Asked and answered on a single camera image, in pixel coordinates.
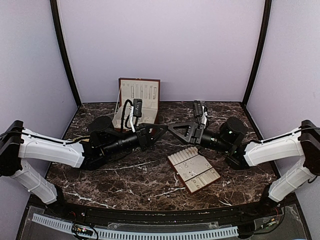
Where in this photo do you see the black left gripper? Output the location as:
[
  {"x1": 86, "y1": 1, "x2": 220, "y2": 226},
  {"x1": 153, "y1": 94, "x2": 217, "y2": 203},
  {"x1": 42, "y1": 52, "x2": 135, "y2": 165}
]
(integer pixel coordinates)
[{"x1": 103, "y1": 122, "x2": 169, "y2": 158}]

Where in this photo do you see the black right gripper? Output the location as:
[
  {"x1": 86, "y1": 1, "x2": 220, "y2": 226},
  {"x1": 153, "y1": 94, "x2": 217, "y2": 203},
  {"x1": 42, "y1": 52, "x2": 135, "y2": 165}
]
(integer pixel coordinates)
[{"x1": 168, "y1": 121, "x2": 232, "y2": 154}]

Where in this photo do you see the brown jewelry display tray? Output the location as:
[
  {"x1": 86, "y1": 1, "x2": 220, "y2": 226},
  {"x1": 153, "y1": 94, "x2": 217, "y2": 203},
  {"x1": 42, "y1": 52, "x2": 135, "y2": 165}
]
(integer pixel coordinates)
[{"x1": 167, "y1": 146, "x2": 221, "y2": 194}]

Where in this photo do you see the red wooden jewelry box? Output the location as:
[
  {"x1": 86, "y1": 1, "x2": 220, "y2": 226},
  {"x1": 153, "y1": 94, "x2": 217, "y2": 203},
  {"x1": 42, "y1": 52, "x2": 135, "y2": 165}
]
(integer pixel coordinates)
[{"x1": 112, "y1": 78, "x2": 161, "y2": 131}]

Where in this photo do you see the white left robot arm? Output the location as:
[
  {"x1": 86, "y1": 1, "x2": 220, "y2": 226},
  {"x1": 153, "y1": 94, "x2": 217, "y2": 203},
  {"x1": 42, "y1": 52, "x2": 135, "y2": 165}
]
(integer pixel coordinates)
[{"x1": 0, "y1": 115, "x2": 168, "y2": 218}]

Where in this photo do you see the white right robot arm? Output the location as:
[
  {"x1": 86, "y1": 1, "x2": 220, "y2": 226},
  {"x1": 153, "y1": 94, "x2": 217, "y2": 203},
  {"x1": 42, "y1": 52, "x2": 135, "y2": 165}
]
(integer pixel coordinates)
[{"x1": 168, "y1": 117, "x2": 320, "y2": 217}]

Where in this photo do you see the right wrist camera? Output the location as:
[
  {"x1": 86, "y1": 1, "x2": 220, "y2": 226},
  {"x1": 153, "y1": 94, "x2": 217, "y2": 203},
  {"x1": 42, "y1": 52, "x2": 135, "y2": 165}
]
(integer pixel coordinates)
[{"x1": 193, "y1": 100, "x2": 209, "y2": 128}]

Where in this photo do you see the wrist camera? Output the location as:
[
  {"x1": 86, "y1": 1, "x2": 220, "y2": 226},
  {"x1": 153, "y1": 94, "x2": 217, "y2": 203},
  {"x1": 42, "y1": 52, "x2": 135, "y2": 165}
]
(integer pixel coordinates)
[
  {"x1": 125, "y1": 98, "x2": 143, "y2": 132},
  {"x1": 193, "y1": 100, "x2": 209, "y2": 128}
]

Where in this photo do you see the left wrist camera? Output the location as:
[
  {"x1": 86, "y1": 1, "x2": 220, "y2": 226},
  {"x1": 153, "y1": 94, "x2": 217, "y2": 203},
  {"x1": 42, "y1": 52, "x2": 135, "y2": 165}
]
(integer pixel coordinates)
[{"x1": 125, "y1": 98, "x2": 143, "y2": 132}]

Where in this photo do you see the white slotted cable duct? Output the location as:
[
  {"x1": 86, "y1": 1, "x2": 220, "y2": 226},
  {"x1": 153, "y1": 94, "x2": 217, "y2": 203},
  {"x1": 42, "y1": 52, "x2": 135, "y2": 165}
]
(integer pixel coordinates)
[{"x1": 31, "y1": 213, "x2": 239, "y2": 240}]

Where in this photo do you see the black right frame post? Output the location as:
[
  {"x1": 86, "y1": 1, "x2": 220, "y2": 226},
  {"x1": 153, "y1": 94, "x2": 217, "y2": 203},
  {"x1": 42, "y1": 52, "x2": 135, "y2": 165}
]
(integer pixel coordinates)
[{"x1": 241, "y1": 0, "x2": 273, "y2": 108}]

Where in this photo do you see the black frame post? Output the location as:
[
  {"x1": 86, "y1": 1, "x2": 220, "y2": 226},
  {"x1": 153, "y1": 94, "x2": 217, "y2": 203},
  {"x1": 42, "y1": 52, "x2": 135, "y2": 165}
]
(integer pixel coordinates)
[
  {"x1": 241, "y1": 0, "x2": 273, "y2": 108},
  {"x1": 49, "y1": 0, "x2": 82, "y2": 108}
]

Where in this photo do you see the black left frame post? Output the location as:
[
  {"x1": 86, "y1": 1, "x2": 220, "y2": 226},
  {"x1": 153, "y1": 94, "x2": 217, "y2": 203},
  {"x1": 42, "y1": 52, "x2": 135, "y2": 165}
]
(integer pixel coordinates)
[{"x1": 49, "y1": 0, "x2": 82, "y2": 108}]

